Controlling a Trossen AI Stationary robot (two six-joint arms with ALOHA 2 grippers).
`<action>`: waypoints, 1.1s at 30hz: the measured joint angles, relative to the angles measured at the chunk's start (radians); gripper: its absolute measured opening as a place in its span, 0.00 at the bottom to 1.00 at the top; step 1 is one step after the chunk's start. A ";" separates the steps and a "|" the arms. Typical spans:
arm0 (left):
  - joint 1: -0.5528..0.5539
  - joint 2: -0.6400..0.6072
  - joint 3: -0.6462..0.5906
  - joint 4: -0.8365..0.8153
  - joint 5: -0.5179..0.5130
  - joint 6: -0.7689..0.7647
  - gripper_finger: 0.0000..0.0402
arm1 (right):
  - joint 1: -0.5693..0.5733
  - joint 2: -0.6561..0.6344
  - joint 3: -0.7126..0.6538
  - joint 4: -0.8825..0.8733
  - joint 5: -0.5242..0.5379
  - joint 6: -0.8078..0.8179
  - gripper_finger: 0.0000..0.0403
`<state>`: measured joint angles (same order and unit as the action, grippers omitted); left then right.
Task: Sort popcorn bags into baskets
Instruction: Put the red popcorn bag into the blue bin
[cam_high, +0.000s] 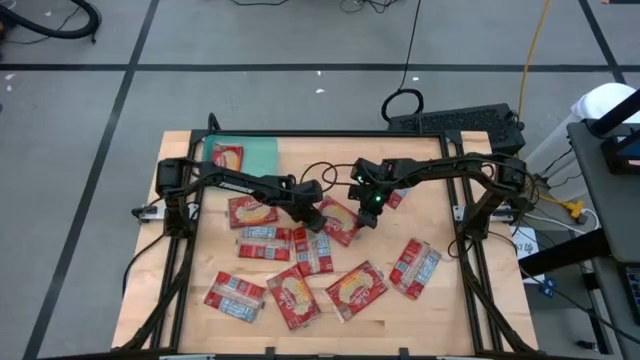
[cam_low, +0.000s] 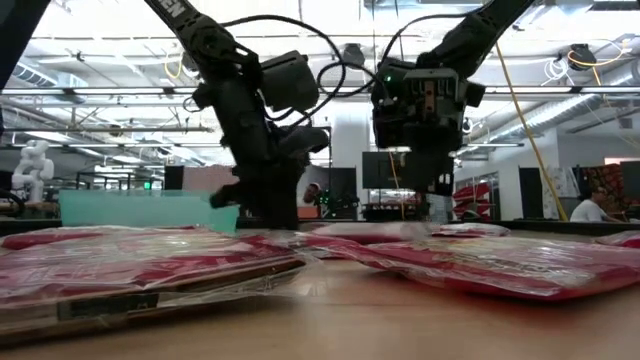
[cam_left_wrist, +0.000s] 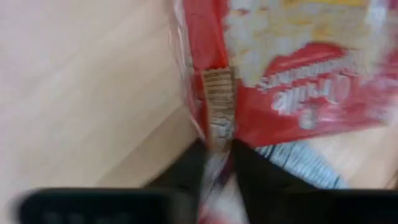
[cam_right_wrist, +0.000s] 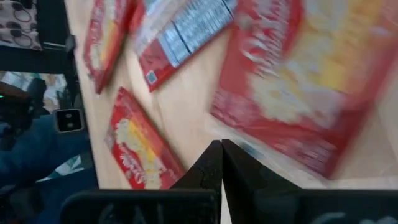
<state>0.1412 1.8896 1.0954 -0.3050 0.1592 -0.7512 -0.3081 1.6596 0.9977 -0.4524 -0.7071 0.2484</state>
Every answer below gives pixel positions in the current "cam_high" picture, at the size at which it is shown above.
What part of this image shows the black desk crossbar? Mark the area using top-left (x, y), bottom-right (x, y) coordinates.
top-left (518, 228), bottom-right (612, 277)

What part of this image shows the thick black hose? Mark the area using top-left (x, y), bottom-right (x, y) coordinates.
top-left (0, 0), bottom-right (103, 45)

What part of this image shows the white round bin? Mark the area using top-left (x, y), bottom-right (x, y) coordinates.
top-left (523, 82), bottom-right (640, 175)

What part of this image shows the black metal table frame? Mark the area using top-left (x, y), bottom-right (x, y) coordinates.
top-left (113, 112), bottom-right (540, 360)

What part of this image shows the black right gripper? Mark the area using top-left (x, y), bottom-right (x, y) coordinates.
top-left (348, 185), bottom-right (387, 230)

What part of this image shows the grey desk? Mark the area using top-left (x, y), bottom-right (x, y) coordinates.
top-left (566, 119), bottom-right (640, 265)

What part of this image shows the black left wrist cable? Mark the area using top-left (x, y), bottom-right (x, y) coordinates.
top-left (298, 160), bottom-right (359, 195)

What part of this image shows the yellow power plug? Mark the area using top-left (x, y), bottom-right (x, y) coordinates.
top-left (559, 198), bottom-right (586, 220)

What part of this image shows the tangled black cable bundle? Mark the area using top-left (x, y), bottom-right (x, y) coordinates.
top-left (339, 0), bottom-right (401, 15)

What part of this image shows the red microwave popcorn bag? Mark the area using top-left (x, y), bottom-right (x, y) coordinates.
top-left (265, 263), bottom-right (323, 332)
top-left (388, 237), bottom-right (443, 301)
top-left (227, 194), bottom-right (279, 230)
top-left (292, 224), bottom-right (335, 278)
top-left (211, 143), bottom-right (245, 173)
top-left (315, 195), bottom-right (362, 248)
top-left (385, 187), bottom-right (412, 211)
top-left (202, 270), bottom-right (268, 325)
top-left (324, 260), bottom-right (390, 324)
top-left (236, 225), bottom-right (294, 263)

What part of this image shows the black slanted pole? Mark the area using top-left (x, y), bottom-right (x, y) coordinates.
top-left (589, 88), bottom-right (640, 137)

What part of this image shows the black floor cable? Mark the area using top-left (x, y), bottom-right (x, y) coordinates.
top-left (121, 230), bottom-right (169, 299)

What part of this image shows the yellow extension cable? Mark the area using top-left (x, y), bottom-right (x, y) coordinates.
top-left (514, 0), bottom-right (552, 121)

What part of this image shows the black hanging power cable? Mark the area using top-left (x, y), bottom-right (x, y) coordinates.
top-left (381, 0), bottom-right (425, 124)

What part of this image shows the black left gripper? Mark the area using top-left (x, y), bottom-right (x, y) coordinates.
top-left (288, 198), bottom-right (330, 234)

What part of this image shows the white paper sheet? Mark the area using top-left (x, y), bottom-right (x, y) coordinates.
top-left (509, 225), bottom-right (540, 285)

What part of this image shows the teal plastic basket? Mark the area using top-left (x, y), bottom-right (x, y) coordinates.
top-left (203, 134), bottom-right (279, 177)

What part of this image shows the black blue-lit device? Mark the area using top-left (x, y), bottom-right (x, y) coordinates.
top-left (599, 134), bottom-right (640, 176)

